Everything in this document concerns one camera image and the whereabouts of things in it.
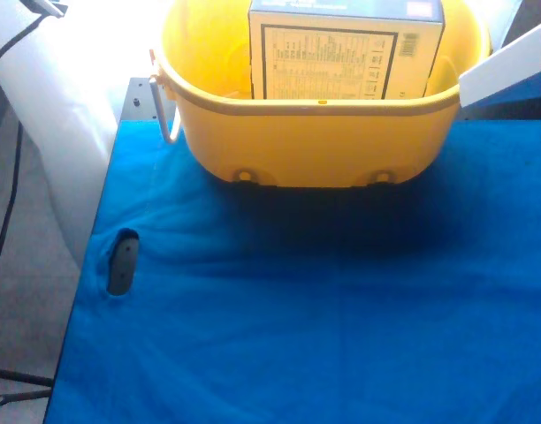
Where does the cardboard box with label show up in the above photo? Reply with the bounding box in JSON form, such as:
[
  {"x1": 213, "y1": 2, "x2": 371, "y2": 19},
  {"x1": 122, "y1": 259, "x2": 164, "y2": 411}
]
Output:
[{"x1": 248, "y1": 0, "x2": 446, "y2": 101}]

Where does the white and blue box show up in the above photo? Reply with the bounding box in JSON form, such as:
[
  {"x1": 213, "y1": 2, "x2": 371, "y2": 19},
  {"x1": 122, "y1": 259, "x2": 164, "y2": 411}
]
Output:
[{"x1": 457, "y1": 20, "x2": 541, "y2": 112}]

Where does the yellow plastic basket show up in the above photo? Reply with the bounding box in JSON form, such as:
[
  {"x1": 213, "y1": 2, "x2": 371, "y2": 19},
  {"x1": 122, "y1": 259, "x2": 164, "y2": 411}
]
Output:
[{"x1": 148, "y1": 0, "x2": 493, "y2": 190}]

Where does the blue table cloth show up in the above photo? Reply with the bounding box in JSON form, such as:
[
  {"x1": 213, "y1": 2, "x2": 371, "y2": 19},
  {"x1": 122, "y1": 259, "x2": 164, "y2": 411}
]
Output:
[{"x1": 42, "y1": 118, "x2": 541, "y2": 424}]

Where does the black oval table fitting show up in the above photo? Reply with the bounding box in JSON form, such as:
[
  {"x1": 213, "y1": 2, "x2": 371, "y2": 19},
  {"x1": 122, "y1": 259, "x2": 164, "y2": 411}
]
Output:
[{"x1": 106, "y1": 228, "x2": 141, "y2": 297}]

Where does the white plastic sheet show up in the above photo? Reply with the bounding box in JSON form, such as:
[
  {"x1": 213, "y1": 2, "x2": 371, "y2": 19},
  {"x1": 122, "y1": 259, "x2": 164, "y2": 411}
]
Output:
[{"x1": 0, "y1": 0, "x2": 177, "y2": 271}]

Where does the black stand leg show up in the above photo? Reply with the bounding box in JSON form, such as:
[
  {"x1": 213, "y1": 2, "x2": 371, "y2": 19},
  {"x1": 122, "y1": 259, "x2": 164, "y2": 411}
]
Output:
[
  {"x1": 0, "y1": 387, "x2": 54, "y2": 408},
  {"x1": 0, "y1": 366, "x2": 56, "y2": 389}
]

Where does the grey clamp device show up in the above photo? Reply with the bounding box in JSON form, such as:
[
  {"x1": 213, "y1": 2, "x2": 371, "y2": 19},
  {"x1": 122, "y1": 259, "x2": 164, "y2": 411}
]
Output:
[{"x1": 20, "y1": 0, "x2": 69, "y2": 19}]

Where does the black cable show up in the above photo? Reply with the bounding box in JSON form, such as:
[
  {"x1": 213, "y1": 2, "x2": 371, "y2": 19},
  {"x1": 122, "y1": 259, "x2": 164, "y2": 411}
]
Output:
[{"x1": 0, "y1": 12, "x2": 47, "y2": 313}]

